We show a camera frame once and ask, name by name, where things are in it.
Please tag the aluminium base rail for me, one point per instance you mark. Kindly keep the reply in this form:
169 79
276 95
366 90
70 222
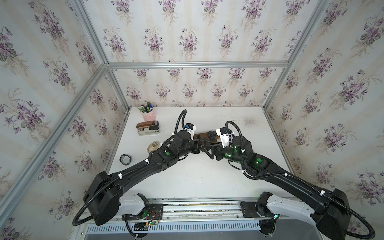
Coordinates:
201 210

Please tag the brown wooden watch stand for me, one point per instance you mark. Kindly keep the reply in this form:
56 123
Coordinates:
203 137

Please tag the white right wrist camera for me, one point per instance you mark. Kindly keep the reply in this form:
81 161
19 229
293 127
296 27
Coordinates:
225 135

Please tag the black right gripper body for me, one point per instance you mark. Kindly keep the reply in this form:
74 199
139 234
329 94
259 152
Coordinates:
220 149

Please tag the pink pen cup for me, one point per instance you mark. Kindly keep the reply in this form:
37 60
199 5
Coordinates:
150 116

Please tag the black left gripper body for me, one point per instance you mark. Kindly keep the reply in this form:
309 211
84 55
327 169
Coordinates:
195 149

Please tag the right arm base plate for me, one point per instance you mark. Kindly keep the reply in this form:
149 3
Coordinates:
256 210

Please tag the thin black band watch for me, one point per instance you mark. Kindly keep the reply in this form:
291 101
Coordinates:
125 159

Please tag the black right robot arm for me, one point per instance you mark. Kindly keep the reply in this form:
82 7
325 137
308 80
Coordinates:
329 211

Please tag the beige strap watch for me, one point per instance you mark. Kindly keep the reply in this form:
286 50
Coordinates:
153 146

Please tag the pens in cup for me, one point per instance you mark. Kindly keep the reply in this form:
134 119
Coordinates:
146 108

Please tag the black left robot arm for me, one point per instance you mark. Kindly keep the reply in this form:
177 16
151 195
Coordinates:
102 199

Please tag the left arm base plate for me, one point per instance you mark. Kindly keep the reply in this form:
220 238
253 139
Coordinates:
152 212

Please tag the brown and white stapler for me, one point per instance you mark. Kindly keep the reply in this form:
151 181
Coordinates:
148 128

